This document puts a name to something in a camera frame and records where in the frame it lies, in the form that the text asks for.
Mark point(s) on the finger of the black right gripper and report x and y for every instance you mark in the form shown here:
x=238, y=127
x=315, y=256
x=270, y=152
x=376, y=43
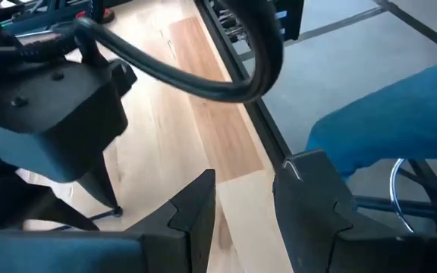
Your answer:
x=99, y=182
x=21, y=208

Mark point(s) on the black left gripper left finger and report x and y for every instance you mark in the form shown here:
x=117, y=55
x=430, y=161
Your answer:
x=188, y=235

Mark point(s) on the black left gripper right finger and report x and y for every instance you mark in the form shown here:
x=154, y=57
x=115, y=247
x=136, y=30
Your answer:
x=305, y=212

